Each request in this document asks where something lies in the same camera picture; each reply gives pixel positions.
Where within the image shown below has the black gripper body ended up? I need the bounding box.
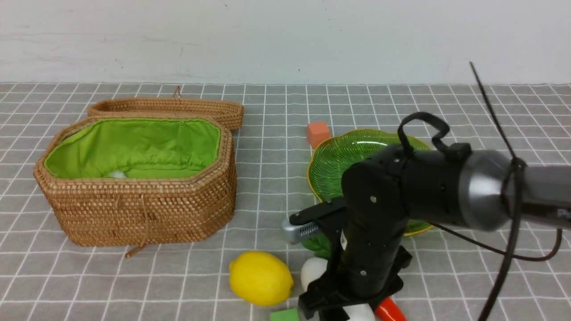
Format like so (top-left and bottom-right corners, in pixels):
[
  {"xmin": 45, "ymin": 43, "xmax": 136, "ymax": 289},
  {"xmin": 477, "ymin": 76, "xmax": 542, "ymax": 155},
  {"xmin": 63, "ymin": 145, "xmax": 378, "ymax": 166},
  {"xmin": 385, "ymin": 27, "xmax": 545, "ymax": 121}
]
[{"xmin": 298, "ymin": 247, "xmax": 412, "ymax": 321}]

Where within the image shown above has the orange toy carrot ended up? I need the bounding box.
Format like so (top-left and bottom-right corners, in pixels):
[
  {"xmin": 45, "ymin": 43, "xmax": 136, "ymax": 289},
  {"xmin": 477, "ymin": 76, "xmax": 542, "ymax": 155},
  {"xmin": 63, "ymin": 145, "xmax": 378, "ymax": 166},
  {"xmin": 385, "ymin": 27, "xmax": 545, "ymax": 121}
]
[{"xmin": 302, "ymin": 235, "xmax": 406, "ymax": 321}]

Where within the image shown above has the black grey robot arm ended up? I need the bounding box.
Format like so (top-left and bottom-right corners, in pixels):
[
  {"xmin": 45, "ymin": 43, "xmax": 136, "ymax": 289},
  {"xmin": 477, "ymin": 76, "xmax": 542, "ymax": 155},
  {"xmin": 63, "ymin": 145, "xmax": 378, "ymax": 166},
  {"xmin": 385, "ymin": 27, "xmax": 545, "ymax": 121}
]
[{"xmin": 290, "ymin": 144, "xmax": 570, "ymax": 321}]

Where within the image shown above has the white toy radish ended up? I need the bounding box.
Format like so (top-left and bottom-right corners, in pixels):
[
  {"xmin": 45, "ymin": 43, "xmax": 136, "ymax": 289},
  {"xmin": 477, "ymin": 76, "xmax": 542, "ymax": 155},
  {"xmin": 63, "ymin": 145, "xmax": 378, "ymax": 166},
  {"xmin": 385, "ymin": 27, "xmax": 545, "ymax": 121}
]
[{"xmin": 300, "ymin": 257, "xmax": 377, "ymax": 321}]

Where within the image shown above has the green foam cube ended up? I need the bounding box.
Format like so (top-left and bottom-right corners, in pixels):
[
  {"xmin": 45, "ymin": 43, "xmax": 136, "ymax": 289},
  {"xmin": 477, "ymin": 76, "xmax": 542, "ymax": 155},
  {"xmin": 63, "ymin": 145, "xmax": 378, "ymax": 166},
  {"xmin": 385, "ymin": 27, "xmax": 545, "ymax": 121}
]
[{"xmin": 269, "ymin": 309, "xmax": 300, "ymax": 321}]

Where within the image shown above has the yellow toy lemon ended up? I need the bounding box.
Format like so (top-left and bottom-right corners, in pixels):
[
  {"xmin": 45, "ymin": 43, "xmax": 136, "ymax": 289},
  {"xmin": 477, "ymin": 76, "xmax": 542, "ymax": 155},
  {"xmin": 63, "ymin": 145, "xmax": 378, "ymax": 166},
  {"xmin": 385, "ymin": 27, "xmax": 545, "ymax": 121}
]
[{"xmin": 229, "ymin": 251, "xmax": 294, "ymax": 306}]

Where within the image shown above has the green glass leaf plate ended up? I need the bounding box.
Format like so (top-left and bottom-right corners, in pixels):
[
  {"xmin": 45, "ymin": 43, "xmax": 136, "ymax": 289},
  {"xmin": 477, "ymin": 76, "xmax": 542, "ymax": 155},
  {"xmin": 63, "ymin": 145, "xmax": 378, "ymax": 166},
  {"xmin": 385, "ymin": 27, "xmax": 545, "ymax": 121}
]
[{"xmin": 306, "ymin": 129, "xmax": 435, "ymax": 237}]

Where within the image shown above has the orange foam cube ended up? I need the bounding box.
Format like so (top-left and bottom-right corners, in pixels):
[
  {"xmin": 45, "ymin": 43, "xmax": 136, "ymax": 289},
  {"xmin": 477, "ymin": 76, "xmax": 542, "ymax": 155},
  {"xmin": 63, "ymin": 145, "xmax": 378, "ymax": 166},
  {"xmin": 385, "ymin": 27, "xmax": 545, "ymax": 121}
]
[{"xmin": 306, "ymin": 121, "xmax": 331, "ymax": 149}]

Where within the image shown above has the woven rattan basket lid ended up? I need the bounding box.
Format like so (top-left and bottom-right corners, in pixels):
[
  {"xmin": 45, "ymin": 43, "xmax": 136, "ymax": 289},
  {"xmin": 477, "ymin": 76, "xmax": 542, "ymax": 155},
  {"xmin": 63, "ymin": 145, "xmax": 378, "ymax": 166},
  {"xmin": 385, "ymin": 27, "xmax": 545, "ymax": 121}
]
[{"xmin": 87, "ymin": 86, "xmax": 244, "ymax": 130}]

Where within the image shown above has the woven rattan basket green lining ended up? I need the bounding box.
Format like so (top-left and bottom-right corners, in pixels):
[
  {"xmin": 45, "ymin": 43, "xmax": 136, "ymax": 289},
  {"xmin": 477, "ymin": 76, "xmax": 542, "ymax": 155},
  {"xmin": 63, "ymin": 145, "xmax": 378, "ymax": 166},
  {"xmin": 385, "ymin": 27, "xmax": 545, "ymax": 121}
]
[{"xmin": 34, "ymin": 115, "xmax": 238, "ymax": 259}]

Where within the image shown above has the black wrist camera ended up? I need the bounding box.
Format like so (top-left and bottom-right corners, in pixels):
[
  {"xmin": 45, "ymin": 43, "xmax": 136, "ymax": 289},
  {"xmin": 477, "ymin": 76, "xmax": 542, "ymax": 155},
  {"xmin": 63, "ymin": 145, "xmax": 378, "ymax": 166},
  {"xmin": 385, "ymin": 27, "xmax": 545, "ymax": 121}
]
[{"xmin": 281, "ymin": 197, "xmax": 347, "ymax": 244}]

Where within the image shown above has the black camera cable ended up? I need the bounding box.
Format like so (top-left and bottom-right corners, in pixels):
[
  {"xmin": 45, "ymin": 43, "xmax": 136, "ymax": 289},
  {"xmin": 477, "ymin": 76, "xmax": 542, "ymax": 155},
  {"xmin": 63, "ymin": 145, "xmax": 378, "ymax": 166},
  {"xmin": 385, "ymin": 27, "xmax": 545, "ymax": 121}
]
[{"xmin": 397, "ymin": 62, "xmax": 563, "ymax": 321}]

